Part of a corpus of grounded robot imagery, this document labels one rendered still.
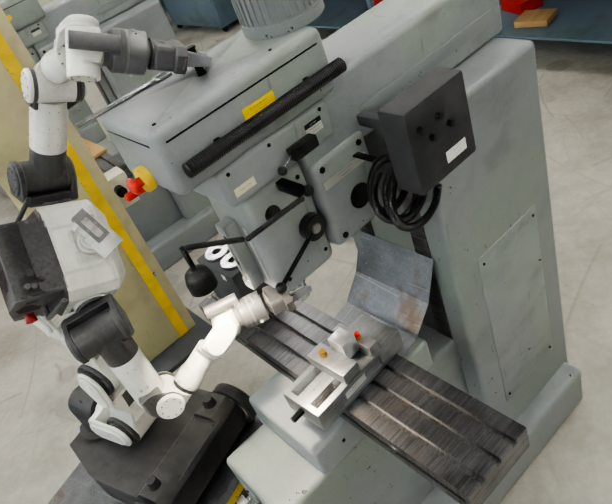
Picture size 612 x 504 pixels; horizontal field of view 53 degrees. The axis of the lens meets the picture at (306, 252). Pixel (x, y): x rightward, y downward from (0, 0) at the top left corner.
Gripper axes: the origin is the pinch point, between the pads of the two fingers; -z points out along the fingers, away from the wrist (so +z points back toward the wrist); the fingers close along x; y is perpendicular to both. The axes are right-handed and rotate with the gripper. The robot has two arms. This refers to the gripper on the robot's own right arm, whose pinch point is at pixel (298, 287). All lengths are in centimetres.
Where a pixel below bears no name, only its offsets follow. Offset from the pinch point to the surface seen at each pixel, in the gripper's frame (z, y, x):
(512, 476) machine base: -45, 115, -16
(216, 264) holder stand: 19.4, 10.2, 44.1
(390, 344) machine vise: -16.7, 22.9, -13.9
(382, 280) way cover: -27.4, 24.5, 14.1
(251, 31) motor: -14, -68, 5
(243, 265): 11.1, -19.2, -6.2
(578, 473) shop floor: -67, 122, -23
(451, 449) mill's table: -15, 28, -49
